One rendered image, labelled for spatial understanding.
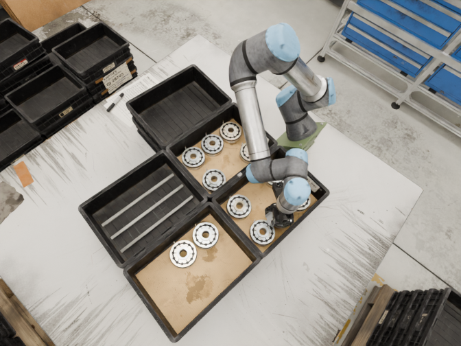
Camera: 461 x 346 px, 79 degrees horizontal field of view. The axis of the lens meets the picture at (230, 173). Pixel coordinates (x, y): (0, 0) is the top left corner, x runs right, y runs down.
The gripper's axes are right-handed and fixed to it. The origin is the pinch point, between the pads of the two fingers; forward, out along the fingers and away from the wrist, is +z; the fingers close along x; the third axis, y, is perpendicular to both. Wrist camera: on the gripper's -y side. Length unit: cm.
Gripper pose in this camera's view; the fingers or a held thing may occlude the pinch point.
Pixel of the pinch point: (274, 214)
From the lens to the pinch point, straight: 119.4
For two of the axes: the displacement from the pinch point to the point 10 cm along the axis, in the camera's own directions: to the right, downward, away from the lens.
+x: 9.9, -0.5, 1.0
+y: 0.8, 9.1, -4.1
